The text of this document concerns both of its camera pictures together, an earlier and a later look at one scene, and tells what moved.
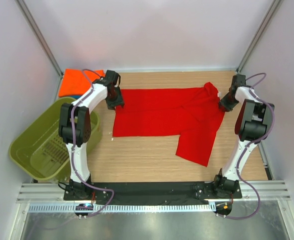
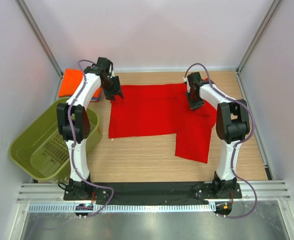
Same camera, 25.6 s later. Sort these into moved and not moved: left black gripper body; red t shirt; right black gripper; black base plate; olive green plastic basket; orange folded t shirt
Moved: left black gripper body; right black gripper
Not moved: orange folded t shirt; black base plate; red t shirt; olive green plastic basket
